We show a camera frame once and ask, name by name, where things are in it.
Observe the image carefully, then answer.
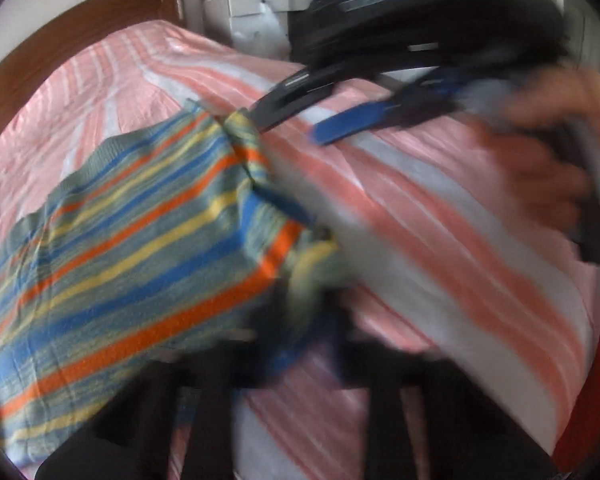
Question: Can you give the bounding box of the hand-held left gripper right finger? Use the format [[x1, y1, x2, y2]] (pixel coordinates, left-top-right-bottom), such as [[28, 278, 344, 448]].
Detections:
[[330, 305, 557, 480]]

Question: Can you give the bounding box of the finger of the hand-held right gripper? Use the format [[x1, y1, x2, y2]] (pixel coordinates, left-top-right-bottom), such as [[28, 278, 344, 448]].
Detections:
[[312, 69, 487, 147], [251, 49, 567, 134]]

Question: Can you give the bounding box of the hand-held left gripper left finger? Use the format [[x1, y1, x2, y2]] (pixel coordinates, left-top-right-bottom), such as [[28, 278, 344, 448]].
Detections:
[[35, 287, 302, 480]]

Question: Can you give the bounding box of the striped knit sweater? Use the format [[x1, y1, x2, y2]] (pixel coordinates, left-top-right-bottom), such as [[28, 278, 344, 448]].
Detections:
[[0, 100, 341, 466]]

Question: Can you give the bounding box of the person's right hand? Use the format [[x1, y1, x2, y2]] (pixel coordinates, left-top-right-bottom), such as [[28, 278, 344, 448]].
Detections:
[[472, 67, 600, 242]]

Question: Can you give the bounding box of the white plastic bag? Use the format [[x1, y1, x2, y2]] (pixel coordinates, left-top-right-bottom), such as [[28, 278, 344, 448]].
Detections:
[[230, 2, 288, 56]]

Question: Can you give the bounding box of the white cabinet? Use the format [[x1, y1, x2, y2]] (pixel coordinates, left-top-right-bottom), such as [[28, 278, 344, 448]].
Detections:
[[202, 0, 326, 56]]

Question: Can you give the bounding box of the black backpack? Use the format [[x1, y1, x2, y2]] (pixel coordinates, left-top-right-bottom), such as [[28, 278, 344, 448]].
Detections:
[[286, 0, 568, 67]]

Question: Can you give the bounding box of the pink striped bed sheet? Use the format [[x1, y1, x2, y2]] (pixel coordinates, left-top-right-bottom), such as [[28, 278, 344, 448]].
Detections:
[[0, 20, 600, 480]]

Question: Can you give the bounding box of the person's red clothing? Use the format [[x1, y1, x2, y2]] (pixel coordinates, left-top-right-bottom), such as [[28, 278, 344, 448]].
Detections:
[[550, 295, 600, 476]]

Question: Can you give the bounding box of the wooden headboard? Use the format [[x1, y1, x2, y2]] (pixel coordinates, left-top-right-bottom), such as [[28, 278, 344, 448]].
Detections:
[[0, 0, 186, 156]]

